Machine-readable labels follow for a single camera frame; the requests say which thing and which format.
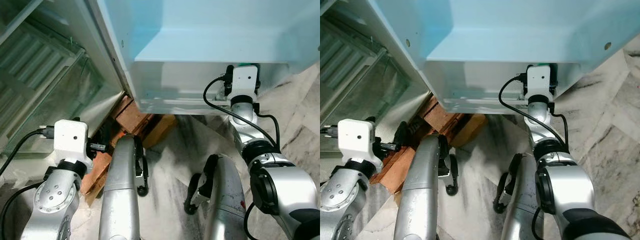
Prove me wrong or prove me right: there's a clear glass fridge shelf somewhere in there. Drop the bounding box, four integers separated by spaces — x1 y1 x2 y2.
0 20 126 157
320 20 432 151

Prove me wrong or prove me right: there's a grey fridge body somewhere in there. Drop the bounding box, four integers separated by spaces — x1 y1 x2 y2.
0 0 130 161
320 0 434 151

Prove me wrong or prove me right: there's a red brick row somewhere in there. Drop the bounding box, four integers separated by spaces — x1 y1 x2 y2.
79 149 115 196
370 145 420 194

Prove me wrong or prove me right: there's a red brick stack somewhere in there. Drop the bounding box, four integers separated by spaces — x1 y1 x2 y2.
421 95 467 135
113 96 152 135

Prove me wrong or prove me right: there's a silver right robot leg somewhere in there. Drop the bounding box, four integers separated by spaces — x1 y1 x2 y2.
492 152 547 240
184 153 251 240

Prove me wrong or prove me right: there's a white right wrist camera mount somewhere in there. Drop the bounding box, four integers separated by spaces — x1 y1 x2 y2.
232 65 260 99
526 65 554 99

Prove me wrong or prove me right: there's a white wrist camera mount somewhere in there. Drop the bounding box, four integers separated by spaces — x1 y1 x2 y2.
52 119 94 169
526 65 554 99
338 119 377 169
232 65 260 99

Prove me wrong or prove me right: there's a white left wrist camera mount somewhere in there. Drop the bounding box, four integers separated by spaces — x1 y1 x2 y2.
52 119 94 169
338 119 377 169

